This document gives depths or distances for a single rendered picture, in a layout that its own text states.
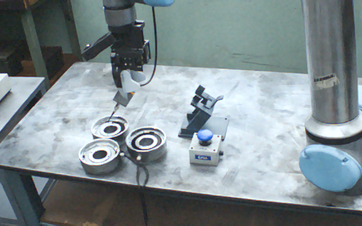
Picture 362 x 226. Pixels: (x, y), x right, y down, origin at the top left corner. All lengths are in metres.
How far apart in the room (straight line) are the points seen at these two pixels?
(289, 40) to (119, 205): 1.68
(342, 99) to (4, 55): 2.44
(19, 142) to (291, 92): 0.84
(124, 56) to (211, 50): 1.75
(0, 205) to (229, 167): 1.22
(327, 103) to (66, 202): 0.92
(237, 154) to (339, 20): 0.51
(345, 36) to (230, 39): 2.00
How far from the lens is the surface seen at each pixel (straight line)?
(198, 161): 1.03
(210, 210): 1.27
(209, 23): 2.64
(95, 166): 1.03
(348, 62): 0.71
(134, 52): 0.99
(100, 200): 1.35
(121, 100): 1.11
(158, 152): 1.05
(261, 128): 1.16
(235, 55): 2.70
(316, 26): 0.68
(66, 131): 1.24
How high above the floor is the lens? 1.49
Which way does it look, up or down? 34 degrees down
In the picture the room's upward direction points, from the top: 5 degrees counter-clockwise
